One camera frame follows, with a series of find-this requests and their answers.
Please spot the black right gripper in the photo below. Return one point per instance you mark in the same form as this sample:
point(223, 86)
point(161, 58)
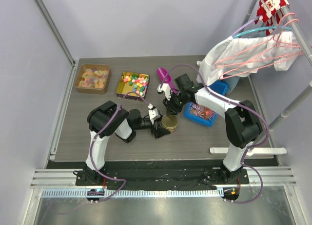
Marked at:
point(172, 109)

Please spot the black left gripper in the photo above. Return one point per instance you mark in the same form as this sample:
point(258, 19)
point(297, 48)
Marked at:
point(159, 132)

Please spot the round gold jar lid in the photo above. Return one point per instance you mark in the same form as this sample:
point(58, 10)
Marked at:
point(169, 123)

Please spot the magenta plastic scoop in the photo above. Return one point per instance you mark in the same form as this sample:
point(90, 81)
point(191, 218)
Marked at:
point(162, 74)

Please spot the dark tin of star candies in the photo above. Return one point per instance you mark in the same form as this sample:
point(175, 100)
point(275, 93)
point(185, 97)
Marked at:
point(133, 86)

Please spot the gold tin of popsicle candies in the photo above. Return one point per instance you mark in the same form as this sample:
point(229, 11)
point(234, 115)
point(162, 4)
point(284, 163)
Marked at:
point(93, 79)

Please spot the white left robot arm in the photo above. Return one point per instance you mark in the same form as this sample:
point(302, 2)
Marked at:
point(106, 120)

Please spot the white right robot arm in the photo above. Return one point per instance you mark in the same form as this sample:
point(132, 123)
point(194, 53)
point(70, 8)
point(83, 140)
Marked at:
point(241, 120)

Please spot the blue bin of lollipops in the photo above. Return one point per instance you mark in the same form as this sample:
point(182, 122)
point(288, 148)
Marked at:
point(203, 115)

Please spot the grey blue cloth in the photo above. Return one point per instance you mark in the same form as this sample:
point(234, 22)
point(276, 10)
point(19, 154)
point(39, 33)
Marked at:
point(232, 83)

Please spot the white shirt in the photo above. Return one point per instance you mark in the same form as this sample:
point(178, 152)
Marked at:
point(206, 70)

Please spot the teal hanger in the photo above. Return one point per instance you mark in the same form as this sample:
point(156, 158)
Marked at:
point(262, 31)

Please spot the red white cloth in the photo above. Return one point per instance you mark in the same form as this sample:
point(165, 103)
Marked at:
point(269, 11)

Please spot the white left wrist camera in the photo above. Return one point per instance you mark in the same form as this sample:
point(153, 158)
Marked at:
point(153, 114)

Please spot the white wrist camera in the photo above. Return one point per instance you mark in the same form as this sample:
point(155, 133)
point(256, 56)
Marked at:
point(153, 114)
point(165, 89)

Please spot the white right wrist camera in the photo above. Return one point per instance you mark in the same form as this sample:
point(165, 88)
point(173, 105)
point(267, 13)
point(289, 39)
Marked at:
point(165, 89)

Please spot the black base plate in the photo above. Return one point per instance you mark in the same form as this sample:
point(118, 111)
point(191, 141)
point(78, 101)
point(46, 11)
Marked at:
point(162, 173)

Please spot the slotted cable duct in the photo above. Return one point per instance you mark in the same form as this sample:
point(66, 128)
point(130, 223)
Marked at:
point(99, 193)

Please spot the aluminium frame rail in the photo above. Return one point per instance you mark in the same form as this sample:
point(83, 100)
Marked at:
point(266, 176)

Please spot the pink wire hanger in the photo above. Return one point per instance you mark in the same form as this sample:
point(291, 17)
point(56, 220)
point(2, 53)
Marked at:
point(244, 56)

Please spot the aluminium corner post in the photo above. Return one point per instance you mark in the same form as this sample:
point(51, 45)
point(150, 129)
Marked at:
point(49, 21)

